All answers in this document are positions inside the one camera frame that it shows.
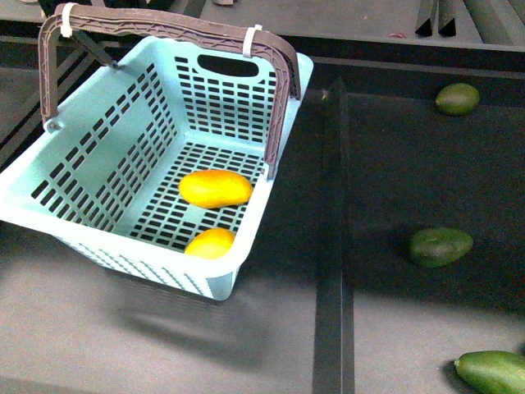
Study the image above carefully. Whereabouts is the yellow mango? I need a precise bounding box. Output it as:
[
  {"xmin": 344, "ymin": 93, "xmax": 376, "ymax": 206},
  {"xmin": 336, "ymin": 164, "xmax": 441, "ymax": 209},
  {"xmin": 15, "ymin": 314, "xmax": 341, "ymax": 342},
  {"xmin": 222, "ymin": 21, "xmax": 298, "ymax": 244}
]
[
  {"xmin": 179, "ymin": 169, "xmax": 253, "ymax": 208},
  {"xmin": 184, "ymin": 227, "xmax": 235, "ymax": 259}
]

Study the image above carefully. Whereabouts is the brown basket handle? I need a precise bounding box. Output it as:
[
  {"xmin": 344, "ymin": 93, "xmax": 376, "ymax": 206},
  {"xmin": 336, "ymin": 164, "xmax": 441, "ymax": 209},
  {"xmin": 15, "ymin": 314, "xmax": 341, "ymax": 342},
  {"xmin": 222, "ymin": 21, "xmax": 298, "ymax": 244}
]
[{"xmin": 38, "ymin": 4, "xmax": 302, "ymax": 179}]

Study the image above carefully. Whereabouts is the light blue plastic basket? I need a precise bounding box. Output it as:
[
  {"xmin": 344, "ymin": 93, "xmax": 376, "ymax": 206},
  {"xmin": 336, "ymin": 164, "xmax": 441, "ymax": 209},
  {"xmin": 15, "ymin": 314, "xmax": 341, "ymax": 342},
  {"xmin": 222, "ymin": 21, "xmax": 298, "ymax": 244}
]
[{"xmin": 0, "ymin": 35, "xmax": 315, "ymax": 303}]

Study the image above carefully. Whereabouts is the green avocado middle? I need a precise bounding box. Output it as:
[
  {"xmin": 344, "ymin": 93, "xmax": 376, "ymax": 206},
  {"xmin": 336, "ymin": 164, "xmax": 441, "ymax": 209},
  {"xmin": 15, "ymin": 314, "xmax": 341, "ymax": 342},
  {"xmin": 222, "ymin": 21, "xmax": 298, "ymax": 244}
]
[{"xmin": 408, "ymin": 227, "xmax": 473, "ymax": 268}]

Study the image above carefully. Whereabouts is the white cable tie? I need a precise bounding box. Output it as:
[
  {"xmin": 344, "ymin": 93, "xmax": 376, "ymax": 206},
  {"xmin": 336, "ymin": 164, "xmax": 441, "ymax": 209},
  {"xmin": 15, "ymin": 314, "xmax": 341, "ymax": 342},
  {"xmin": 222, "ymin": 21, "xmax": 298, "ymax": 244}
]
[
  {"xmin": 60, "ymin": 2, "xmax": 78, "ymax": 39},
  {"xmin": 242, "ymin": 24, "xmax": 263, "ymax": 58}
]

